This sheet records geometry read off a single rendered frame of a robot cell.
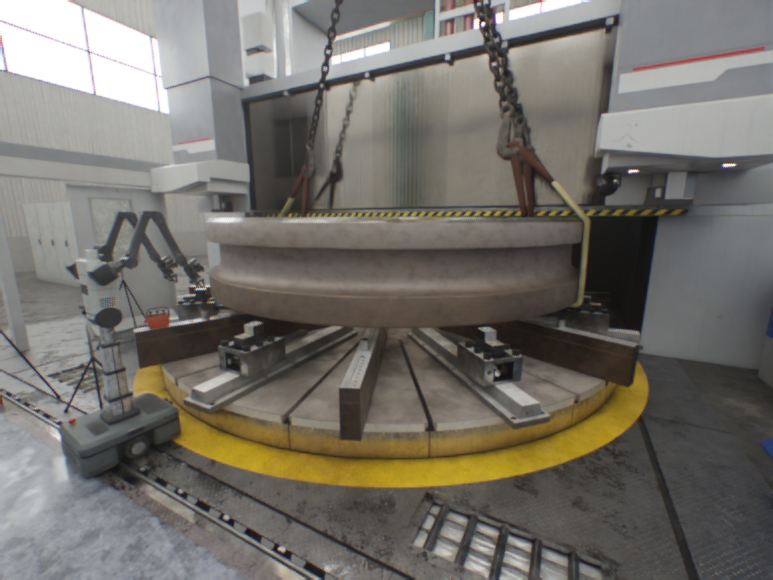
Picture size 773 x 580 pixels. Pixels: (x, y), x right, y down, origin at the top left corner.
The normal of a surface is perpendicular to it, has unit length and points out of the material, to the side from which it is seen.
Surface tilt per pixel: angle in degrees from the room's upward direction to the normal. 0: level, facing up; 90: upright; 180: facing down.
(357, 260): 90
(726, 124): 90
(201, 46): 90
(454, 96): 90
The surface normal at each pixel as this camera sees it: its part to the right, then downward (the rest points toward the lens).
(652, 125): -0.47, 0.18
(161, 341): 0.65, 0.15
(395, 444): 0.00, 0.19
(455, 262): 0.21, 0.19
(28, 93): 0.89, 0.09
